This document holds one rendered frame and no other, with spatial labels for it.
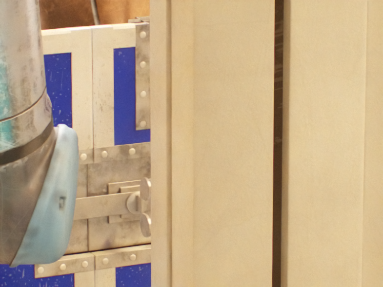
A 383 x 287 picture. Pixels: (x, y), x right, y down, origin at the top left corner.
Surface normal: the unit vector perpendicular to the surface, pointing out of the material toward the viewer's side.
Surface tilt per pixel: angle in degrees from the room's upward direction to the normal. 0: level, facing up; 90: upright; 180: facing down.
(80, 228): 90
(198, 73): 90
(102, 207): 90
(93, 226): 90
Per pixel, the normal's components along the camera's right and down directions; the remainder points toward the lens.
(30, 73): 0.85, 0.27
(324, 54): 0.32, 0.22
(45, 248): -0.02, 0.73
